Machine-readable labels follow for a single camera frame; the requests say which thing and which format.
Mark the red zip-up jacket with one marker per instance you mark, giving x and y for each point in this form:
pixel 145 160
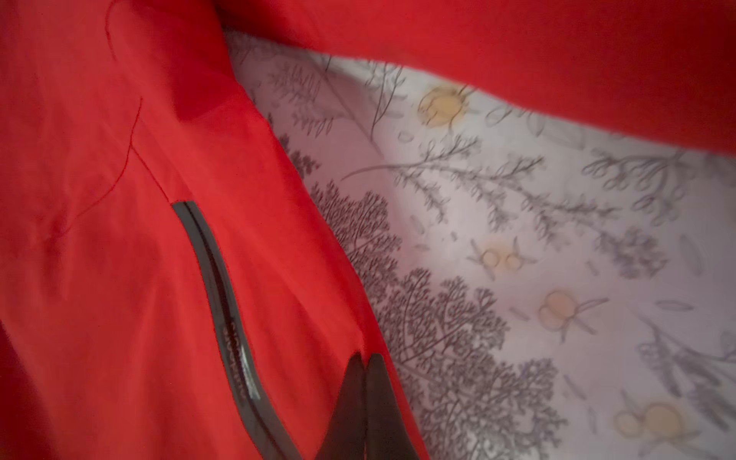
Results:
pixel 169 289

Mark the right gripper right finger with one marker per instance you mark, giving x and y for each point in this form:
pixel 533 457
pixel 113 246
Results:
pixel 386 435

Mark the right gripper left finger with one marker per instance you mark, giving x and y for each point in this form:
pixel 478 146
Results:
pixel 345 438

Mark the floral patterned table mat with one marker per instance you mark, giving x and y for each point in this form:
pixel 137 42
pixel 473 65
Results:
pixel 546 290

